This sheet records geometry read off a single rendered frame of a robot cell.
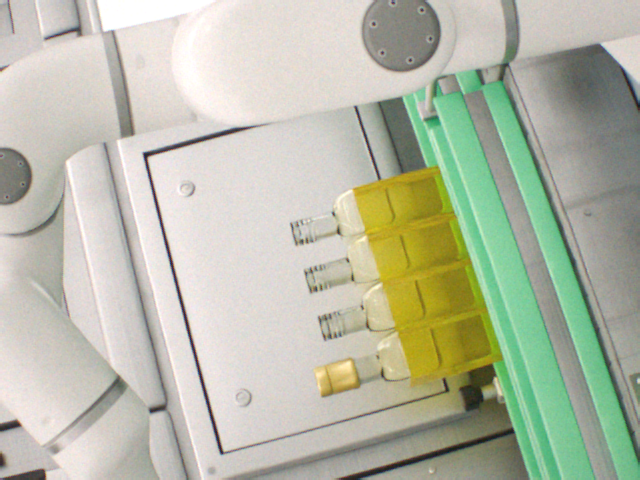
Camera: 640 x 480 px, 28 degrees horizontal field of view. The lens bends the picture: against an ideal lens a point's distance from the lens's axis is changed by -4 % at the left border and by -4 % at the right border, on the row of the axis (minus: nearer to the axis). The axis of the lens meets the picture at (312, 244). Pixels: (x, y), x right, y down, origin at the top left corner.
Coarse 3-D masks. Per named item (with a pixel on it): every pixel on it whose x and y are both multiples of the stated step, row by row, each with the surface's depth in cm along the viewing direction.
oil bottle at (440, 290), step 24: (456, 264) 147; (384, 288) 146; (408, 288) 146; (432, 288) 146; (456, 288) 146; (480, 288) 145; (384, 312) 145; (408, 312) 145; (432, 312) 145; (456, 312) 146; (384, 336) 147
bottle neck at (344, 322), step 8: (336, 312) 147; (344, 312) 147; (352, 312) 147; (360, 312) 146; (320, 320) 146; (328, 320) 146; (336, 320) 146; (344, 320) 146; (352, 320) 146; (360, 320) 146; (320, 328) 148; (328, 328) 146; (336, 328) 146; (344, 328) 146; (352, 328) 146; (360, 328) 147; (328, 336) 146; (336, 336) 147
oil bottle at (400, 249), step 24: (432, 216) 149; (456, 216) 149; (360, 240) 149; (384, 240) 148; (408, 240) 148; (432, 240) 148; (456, 240) 148; (360, 264) 148; (384, 264) 147; (408, 264) 147; (432, 264) 148; (360, 288) 150
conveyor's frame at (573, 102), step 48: (576, 48) 142; (528, 96) 140; (576, 96) 140; (624, 96) 139; (576, 144) 138; (624, 144) 137; (576, 192) 135; (624, 192) 135; (576, 240) 134; (624, 240) 133; (624, 288) 131; (624, 336) 129; (624, 384) 128
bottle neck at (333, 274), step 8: (320, 264) 150; (328, 264) 149; (336, 264) 149; (344, 264) 149; (304, 272) 149; (312, 272) 149; (320, 272) 149; (328, 272) 149; (336, 272) 149; (344, 272) 149; (312, 280) 148; (320, 280) 148; (328, 280) 149; (336, 280) 149; (344, 280) 149; (312, 288) 149; (320, 288) 149; (328, 288) 150
